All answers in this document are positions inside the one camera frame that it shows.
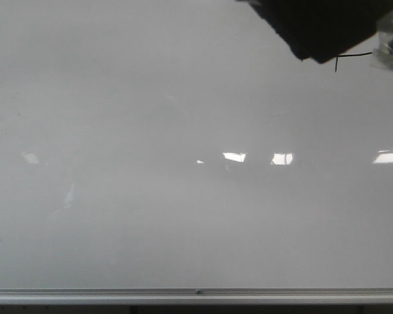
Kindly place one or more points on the aluminium whiteboard tray rail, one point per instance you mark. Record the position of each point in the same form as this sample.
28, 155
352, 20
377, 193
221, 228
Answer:
196, 296

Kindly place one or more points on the white glossy whiteboard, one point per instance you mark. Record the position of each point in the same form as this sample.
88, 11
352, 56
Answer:
180, 144

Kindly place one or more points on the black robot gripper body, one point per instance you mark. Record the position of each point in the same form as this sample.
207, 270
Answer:
322, 30

